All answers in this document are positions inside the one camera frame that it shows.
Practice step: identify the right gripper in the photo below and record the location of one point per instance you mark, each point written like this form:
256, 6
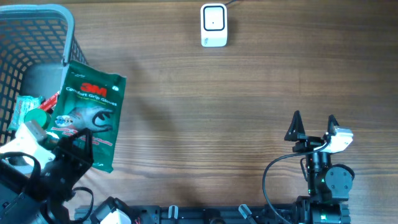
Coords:
307, 142

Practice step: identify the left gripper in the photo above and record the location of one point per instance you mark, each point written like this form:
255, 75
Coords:
83, 158

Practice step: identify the green 3M gloves package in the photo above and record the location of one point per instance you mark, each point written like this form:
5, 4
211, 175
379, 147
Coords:
90, 99

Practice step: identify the green lid plastic jar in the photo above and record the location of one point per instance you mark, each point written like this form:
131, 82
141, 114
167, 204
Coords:
42, 117

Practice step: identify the light green wipes packet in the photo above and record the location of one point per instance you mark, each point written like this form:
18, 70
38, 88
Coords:
23, 105

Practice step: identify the red toothpaste tube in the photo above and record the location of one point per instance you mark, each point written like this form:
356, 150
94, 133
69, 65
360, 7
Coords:
48, 104

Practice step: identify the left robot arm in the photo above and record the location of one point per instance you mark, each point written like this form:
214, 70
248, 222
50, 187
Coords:
18, 207

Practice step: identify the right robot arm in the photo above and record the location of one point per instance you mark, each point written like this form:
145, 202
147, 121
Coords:
328, 185

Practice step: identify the grey plastic shopping basket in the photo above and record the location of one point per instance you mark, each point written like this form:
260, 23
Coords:
37, 43

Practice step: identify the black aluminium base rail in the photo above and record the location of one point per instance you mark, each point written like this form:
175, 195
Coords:
206, 215

